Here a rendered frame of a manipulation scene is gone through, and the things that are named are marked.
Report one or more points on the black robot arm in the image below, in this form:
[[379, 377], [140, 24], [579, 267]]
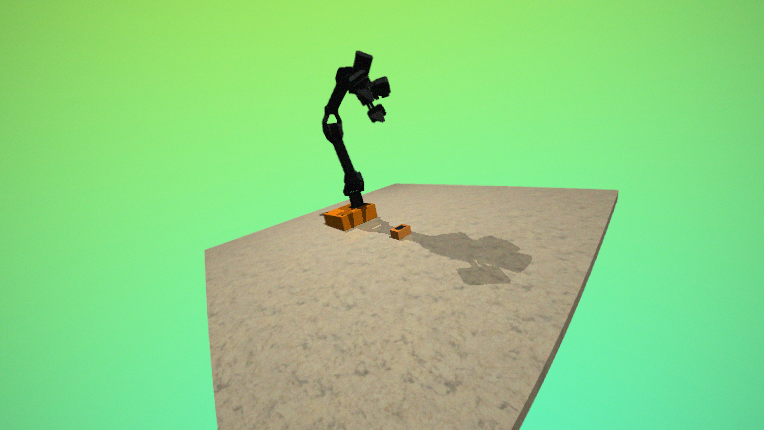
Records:
[[353, 180]]

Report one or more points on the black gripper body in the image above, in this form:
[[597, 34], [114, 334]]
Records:
[[357, 77]]

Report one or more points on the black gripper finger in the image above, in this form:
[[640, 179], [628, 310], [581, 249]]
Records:
[[378, 115], [362, 88]]

